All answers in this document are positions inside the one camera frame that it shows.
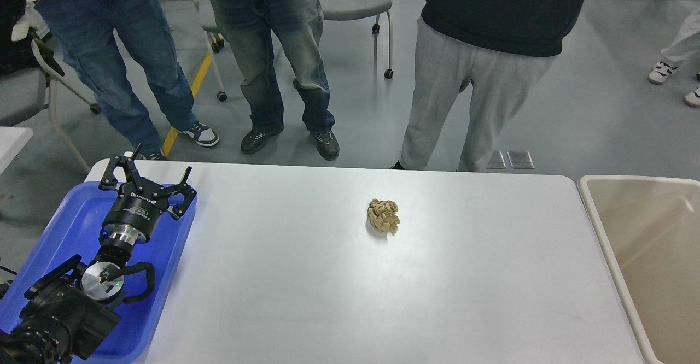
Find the person in blue jeans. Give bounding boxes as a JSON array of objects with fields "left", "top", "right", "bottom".
[{"left": 28, "top": 0, "right": 219, "bottom": 160}]

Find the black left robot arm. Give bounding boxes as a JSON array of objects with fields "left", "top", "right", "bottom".
[{"left": 2, "top": 155, "right": 197, "bottom": 363}]

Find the person in white shoes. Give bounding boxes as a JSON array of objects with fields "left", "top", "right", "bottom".
[{"left": 647, "top": 9, "right": 699, "bottom": 85}]

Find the beige plastic bin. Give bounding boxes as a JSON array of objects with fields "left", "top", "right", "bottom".
[{"left": 578, "top": 175, "right": 699, "bottom": 363}]

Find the crumpled brown paper ball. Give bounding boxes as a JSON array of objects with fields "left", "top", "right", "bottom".
[{"left": 367, "top": 199, "right": 400, "bottom": 235}]

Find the blue plastic tray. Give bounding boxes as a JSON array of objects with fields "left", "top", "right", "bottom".
[{"left": 0, "top": 181, "right": 198, "bottom": 364}]

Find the person in faded jeans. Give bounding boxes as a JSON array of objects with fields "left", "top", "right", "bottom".
[{"left": 210, "top": 0, "right": 340, "bottom": 161}]

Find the white side table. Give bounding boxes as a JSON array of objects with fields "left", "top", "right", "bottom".
[{"left": 0, "top": 126, "right": 33, "bottom": 174}]

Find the person in grey sweatpants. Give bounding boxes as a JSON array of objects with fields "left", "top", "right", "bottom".
[{"left": 393, "top": 0, "right": 584, "bottom": 172}]

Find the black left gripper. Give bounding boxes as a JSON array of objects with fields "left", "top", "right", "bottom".
[{"left": 98, "top": 144, "right": 197, "bottom": 243}]

